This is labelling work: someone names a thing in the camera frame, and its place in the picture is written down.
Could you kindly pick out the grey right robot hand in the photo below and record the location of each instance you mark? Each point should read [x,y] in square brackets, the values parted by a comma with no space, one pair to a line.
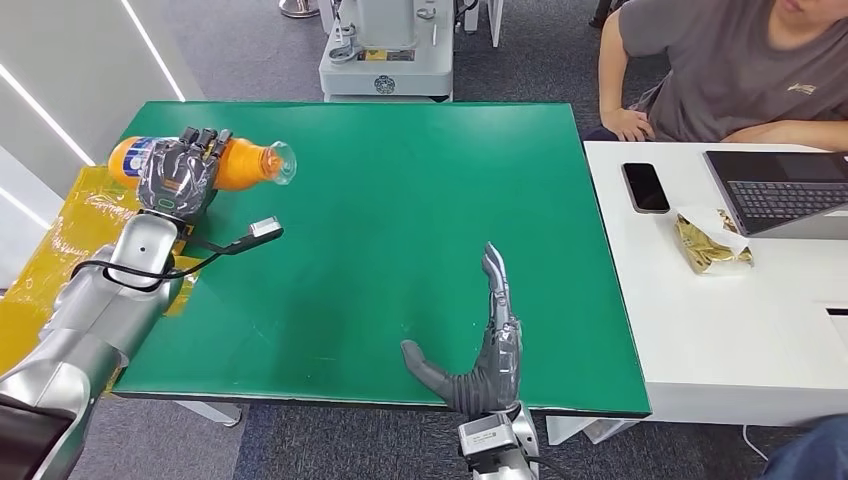
[497,371]

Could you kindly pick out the person's left hand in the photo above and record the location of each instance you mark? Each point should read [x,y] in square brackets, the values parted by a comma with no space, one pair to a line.
[760,132]

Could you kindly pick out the person's right hand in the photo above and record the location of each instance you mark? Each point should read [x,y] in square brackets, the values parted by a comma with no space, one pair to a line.
[627,124]

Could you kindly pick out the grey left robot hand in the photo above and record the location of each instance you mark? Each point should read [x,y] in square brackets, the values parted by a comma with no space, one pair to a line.
[175,182]

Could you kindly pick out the orange plastic bottle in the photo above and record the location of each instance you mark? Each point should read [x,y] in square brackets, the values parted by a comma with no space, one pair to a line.
[245,166]

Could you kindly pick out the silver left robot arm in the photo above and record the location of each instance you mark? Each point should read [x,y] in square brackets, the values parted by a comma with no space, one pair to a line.
[99,318]

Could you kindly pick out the person's right forearm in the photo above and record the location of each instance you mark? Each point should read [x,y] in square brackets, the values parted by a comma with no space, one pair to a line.
[611,83]

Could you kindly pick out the person's left forearm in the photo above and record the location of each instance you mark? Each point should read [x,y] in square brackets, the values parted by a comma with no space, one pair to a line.
[821,134]

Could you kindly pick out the grey laptop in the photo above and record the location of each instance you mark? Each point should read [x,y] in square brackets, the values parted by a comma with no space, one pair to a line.
[782,192]

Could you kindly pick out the black smartphone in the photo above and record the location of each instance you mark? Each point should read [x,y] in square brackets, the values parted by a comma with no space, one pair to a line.
[645,188]

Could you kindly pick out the person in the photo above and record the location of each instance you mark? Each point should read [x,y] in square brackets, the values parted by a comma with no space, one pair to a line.
[729,66]

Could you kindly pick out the white table leg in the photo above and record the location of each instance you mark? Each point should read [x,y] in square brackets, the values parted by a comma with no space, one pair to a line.
[576,429]
[212,412]

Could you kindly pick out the black chair base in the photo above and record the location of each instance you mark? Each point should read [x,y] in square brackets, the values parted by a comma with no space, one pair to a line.
[603,13]

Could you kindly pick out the yellow taped cardboard box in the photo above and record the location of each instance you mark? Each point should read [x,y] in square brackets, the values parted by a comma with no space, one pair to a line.
[66,245]

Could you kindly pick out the gold snack packet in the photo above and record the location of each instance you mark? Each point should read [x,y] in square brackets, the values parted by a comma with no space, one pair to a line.
[705,250]

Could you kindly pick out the white stand leg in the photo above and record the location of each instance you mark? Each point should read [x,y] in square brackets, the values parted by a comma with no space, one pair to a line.
[494,20]

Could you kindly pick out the chrome stand base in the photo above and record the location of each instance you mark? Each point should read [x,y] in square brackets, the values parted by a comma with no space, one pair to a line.
[298,8]

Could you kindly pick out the white machine base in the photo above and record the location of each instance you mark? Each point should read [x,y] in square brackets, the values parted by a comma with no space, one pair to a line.
[386,73]

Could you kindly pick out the blue cloth item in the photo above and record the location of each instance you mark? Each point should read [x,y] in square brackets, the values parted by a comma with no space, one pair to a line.
[815,454]

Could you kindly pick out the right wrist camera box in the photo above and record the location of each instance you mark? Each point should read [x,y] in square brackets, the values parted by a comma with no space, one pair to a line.
[487,437]

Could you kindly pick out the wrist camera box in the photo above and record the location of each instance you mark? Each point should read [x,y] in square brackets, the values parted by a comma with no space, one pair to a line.
[487,437]
[266,228]

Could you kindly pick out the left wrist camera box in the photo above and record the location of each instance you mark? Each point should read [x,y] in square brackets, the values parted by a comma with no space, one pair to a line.
[266,228]

